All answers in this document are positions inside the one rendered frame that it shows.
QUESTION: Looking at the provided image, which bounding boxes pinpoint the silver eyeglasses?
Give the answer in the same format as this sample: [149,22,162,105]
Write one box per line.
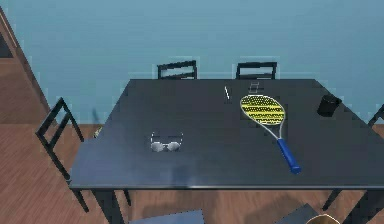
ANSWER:
[149,131,185,153]

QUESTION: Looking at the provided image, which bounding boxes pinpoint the dark grey table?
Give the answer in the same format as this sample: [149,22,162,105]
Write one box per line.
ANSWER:
[68,78,384,224]

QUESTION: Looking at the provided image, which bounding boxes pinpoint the black chair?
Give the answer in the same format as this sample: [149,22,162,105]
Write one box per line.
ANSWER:
[156,59,198,80]
[35,97,132,214]
[235,61,278,80]

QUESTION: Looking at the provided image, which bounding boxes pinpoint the blue grey chair seat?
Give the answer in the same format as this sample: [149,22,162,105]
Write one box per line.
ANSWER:
[128,209,206,224]
[273,203,320,224]

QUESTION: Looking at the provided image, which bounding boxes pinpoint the black cup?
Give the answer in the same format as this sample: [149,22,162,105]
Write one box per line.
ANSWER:
[316,94,343,118]

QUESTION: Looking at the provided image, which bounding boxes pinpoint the tan round object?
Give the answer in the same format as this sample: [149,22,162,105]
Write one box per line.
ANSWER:
[305,214,342,224]

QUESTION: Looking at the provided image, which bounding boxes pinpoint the brown wooden door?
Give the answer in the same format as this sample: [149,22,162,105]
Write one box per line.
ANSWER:
[0,6,51,125]

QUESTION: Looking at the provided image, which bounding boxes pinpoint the yellow racket blue handle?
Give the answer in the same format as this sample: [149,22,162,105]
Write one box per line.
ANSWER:
[239,94,302,175]

